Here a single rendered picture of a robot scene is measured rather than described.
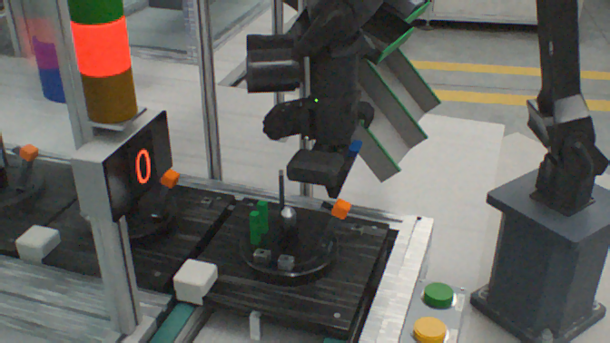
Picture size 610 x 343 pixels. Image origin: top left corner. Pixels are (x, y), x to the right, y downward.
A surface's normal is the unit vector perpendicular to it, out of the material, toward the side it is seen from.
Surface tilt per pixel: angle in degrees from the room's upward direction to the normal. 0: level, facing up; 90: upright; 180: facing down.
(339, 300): 0
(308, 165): 46
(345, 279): 0
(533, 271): 90
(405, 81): 90
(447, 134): 0
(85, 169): 90
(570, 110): 61
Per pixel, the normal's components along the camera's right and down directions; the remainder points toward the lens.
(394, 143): 0.62, -0.43
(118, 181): 0.95, 0.16
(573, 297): 0.59, 0.42
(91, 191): -0.32, 0.49
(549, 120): 0.04, 0.03
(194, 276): 0.00, -0.85
